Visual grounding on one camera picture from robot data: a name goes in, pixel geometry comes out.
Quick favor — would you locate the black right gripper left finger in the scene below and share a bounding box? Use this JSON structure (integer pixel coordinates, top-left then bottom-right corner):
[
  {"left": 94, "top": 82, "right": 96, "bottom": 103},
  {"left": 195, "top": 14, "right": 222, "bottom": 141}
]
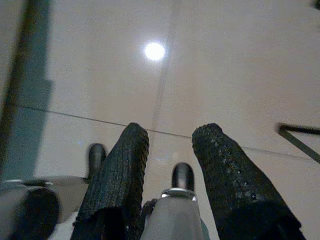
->
[{"left": 71, "top": 121, "right": 150, "bottom": 240}]

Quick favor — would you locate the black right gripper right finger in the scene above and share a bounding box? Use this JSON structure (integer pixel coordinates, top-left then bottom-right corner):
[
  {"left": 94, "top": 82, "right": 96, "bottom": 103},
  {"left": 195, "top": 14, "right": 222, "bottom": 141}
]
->
[{"left": 191, "top": 122, "right": 307, "bottom": 240}]

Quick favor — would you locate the silver robot right leg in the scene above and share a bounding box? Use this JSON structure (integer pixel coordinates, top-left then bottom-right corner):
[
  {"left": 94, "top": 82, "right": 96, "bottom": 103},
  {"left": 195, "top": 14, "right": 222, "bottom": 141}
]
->
[{"left": 139, "top": 161, "right": 209, "bottom": 240}]

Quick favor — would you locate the dark teal furniture panel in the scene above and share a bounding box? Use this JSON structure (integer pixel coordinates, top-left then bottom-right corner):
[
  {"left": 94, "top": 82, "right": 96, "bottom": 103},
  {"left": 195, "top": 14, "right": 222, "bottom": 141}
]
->
[{"left": 0, "top": 0, "right": 55, "bottom": 182}]

